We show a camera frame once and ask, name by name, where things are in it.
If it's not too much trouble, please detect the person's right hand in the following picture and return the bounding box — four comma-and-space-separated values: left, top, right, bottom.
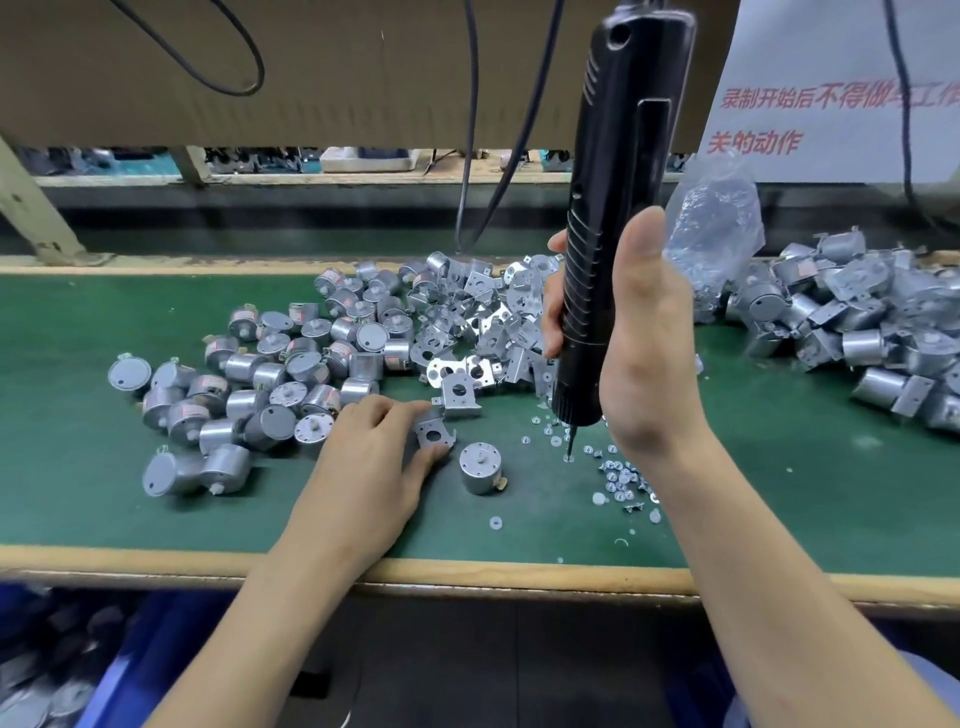
540, 207, 707, 467

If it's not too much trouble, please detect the person's left hand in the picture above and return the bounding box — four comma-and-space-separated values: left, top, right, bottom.
285, 394, 452, 579

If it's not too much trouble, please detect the silver metal bracket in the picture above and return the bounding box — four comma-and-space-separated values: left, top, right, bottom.
412, 415, 456, 452

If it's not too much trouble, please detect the silver round motor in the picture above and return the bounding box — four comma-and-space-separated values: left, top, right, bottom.
457, 441, 509, 497

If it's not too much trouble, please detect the pile of silver motors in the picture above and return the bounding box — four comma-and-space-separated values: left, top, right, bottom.
105, 303, 414, 497

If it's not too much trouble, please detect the pile of metal brackets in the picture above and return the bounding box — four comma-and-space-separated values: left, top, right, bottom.
315, 250, 564, 419

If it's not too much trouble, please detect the pile of assembled motors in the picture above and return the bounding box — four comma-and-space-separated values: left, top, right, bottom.
727, 225, 960, 437

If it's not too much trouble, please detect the black electric screwdriver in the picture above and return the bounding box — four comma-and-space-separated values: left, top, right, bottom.
552, 0, 699, 461

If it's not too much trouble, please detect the heap of grey binned motors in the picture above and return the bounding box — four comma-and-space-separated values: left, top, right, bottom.
0, 600, 122, 728

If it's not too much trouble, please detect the person's right forearm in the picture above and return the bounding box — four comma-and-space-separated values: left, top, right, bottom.
645, 435, 960, 728

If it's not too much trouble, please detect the person's left forearm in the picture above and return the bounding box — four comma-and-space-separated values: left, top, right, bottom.
145, 547, 357, 728

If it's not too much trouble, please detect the scatter of small silver screws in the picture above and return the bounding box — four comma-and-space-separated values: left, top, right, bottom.
487, 420, 669, 530

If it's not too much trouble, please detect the small clear plastic bag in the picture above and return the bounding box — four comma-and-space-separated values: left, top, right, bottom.
663, 154, 767, 294

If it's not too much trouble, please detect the blue plastic bin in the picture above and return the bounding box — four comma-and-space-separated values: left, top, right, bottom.
0, 585, 234, 728

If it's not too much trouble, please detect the green bench mat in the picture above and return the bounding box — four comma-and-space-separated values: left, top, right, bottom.
0, 270, 960, 572

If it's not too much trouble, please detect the dark blue crate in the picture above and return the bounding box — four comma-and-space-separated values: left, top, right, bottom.
660, 637, 752, 728

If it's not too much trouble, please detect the white paper sign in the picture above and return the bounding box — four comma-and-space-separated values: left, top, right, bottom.
697, 0, 960, 185

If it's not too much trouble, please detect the brown back panel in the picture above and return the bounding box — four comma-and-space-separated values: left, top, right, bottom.
0, 0, 737, 152

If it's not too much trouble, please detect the black hanging cable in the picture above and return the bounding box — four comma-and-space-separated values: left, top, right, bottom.
462, 0, 569, 254
454, 0, 482, 254

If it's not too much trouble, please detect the slanted wooden post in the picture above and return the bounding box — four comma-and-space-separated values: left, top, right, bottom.
0, 138, 99, 267

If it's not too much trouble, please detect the black looped cable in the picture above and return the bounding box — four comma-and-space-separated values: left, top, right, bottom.
108, 0, 267, 98

